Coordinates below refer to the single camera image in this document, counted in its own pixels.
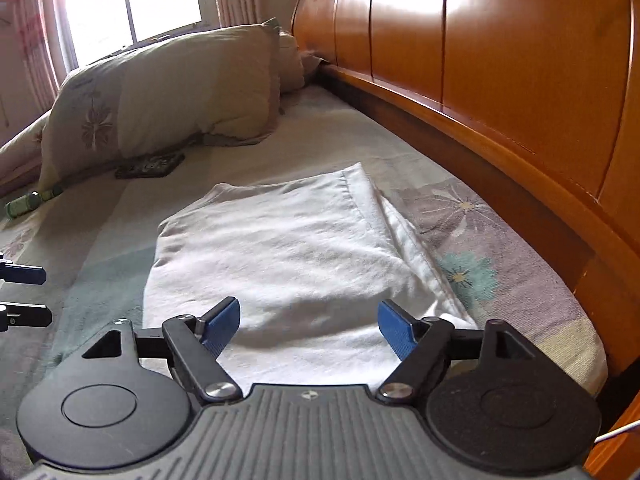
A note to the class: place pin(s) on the folded pink floral quilt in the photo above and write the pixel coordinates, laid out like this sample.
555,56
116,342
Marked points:
20,155

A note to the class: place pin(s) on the floral cream pillow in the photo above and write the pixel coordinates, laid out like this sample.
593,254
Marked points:
190,90

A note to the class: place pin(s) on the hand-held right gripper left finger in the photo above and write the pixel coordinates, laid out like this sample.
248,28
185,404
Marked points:
222,322

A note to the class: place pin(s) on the phone in patterned dark case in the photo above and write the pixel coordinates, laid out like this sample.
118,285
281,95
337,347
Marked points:
150,165

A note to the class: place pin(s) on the green glass bottle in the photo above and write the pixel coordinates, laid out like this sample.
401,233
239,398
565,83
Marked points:
27,204

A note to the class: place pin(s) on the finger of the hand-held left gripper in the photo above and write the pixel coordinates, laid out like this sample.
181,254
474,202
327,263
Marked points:
25,316
25,274

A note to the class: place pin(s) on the white printed t-shirt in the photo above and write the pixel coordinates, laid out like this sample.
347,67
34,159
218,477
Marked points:
290,250

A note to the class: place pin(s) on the orange wooden headboard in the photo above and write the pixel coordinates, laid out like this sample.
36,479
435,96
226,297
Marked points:
500,60

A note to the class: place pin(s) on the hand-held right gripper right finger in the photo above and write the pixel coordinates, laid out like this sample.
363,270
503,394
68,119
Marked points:
397,329

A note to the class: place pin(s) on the window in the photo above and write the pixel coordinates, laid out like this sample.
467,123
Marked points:
130,5

